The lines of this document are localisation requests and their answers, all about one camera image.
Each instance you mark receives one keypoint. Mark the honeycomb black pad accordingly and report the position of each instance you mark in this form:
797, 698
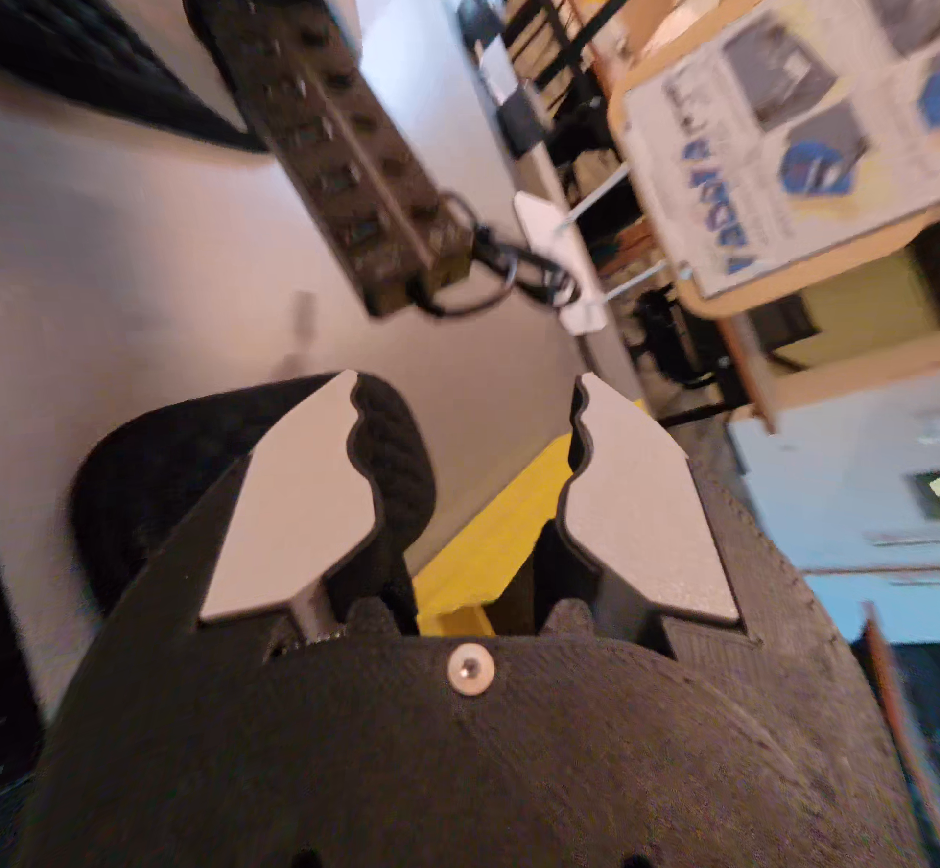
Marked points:
147, 471

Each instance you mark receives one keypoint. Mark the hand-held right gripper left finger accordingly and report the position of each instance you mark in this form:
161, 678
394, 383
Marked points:
294, 508

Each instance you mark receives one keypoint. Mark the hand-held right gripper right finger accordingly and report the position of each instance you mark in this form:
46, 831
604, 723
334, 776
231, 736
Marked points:
646, 515

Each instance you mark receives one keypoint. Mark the large yellow plastic bin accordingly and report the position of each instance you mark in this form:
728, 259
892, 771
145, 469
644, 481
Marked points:
492, 537

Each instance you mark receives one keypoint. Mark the black power adapter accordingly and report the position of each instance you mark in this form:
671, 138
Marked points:
481, 12

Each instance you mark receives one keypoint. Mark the black usb hub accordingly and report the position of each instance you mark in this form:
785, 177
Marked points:
338, 148

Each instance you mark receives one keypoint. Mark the printed poster board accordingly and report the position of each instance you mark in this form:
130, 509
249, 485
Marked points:
771, 148

